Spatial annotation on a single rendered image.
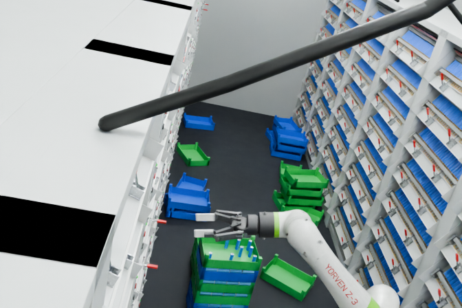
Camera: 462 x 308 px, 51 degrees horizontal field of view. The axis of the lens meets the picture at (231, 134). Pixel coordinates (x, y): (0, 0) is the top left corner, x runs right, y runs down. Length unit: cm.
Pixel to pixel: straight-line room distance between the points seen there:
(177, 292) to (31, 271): 252
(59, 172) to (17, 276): 19
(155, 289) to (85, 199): 241
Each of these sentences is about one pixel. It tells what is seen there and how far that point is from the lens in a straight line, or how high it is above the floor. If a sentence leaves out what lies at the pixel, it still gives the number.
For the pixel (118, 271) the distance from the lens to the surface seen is 86.
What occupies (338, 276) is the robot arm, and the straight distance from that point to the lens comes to 172.
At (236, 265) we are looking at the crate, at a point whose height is 43.
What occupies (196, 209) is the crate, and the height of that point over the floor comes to 10.
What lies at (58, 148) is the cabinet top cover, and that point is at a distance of 72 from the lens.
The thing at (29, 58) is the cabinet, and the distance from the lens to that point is 106.
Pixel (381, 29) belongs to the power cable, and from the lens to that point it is 73.
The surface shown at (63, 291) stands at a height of 169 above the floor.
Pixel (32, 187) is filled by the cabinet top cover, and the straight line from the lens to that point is 63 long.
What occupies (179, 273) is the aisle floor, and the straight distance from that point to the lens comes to 313.
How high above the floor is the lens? 202
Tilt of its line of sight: 24 degrees down
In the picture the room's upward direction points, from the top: 13 degrees clockwise
